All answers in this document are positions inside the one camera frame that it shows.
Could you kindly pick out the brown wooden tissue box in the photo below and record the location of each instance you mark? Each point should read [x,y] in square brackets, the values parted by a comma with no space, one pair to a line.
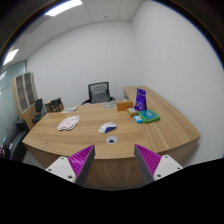
[124,104]

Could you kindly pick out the black sofa chair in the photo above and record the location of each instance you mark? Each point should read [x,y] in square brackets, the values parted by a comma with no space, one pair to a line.
[13,147]

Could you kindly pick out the black mesh office chair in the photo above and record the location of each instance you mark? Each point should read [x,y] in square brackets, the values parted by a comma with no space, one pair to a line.
[98,93]

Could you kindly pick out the small tan box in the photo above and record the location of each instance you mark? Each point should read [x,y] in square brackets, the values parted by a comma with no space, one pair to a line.
[132,112]

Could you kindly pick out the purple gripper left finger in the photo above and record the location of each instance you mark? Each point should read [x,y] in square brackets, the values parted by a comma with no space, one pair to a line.
[74,168]

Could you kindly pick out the dark desk organizer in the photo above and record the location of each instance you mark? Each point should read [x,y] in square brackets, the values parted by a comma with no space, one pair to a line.
[55,105]

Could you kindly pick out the wooden glass-door cabinet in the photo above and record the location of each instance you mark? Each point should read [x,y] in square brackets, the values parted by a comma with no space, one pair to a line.
[24,93]

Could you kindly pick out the grey round coaster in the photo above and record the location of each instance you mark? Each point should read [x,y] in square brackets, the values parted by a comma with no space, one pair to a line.
[108,105]

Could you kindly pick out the green book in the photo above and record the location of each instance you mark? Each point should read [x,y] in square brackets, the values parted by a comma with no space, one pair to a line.
[148,116]

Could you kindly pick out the white printed paper sheet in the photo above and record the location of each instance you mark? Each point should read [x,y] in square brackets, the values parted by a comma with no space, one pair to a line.
[69,109]

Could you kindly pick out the grey desk cable grommet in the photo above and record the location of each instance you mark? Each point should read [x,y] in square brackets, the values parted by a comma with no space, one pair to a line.
[112,139]

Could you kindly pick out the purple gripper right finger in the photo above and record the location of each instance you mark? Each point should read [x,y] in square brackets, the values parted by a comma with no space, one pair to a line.
[153,166]

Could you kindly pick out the ceiling light panel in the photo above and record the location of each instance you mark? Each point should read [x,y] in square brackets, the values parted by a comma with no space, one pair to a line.
[10,56]
[63,7]

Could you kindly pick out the small blue box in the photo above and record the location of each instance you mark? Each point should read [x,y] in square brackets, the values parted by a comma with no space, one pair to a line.
[138,119]

